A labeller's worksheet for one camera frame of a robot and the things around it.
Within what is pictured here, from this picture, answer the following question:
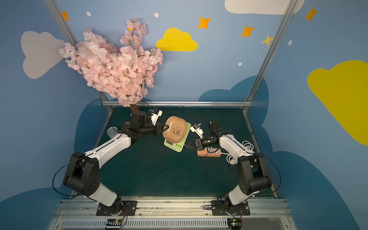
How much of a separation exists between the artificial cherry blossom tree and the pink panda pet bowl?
28 cm

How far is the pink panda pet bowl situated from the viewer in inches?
32.0

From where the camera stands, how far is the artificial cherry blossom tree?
63cm
